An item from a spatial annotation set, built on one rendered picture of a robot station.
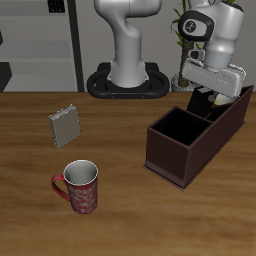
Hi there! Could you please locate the white-yellow mug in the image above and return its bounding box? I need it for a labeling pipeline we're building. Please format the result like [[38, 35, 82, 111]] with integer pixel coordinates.
[[212, 93, 237, 107]]

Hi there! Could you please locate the grey book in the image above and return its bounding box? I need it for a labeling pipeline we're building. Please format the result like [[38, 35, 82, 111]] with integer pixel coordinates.
[[48, 103, 82, 150]]

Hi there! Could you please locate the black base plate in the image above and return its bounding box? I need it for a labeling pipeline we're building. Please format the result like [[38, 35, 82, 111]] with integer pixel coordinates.
[[86, 61, 171, 100]]

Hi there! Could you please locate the small black box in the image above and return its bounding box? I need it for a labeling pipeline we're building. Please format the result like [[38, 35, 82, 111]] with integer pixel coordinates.
[[47, 0, 66, 14]]

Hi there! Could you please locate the pot plant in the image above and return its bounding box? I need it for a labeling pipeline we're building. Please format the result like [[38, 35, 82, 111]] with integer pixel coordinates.
[[169, 0, 238, 94]]

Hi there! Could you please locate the black book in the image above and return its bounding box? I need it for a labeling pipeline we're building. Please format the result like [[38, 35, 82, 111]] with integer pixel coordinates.
[[186, 86, 215, 118]]

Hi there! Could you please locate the white shelf unit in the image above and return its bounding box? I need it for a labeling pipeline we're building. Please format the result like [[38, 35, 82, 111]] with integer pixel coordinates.
[[0, 0, 85, 93]]

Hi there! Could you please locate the red patterned mug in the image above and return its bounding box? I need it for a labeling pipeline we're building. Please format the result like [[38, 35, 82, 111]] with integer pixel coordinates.
[[50, 159, 100, 216]]

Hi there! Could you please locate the dark brown desk caddy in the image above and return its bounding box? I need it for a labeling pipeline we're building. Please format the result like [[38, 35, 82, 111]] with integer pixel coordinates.
[[142, 84, 255, 192]]

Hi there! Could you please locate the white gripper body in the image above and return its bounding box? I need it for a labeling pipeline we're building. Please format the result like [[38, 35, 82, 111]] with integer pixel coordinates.
[[181, 58, 247, 99]]

